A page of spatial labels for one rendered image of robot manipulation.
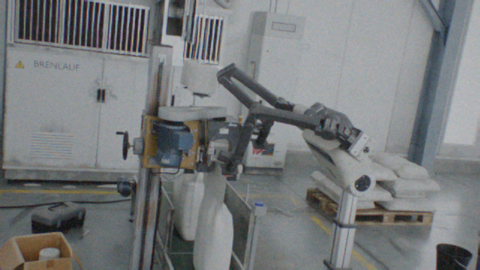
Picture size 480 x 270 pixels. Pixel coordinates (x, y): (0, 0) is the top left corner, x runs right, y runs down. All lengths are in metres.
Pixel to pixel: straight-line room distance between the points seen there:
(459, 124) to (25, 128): 6.65
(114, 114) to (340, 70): 3.67
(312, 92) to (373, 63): 1.07
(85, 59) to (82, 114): 0.58
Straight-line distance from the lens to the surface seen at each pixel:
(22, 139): 5.99
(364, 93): 8.39
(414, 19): 8.70
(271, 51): 6.99
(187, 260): 3.62
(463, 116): 9.51
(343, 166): 2.72
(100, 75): 5.85
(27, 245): 4.29
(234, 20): 6.40
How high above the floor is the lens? 1.92
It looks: 11 degrees down
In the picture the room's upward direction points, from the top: 7 degrees clockwise
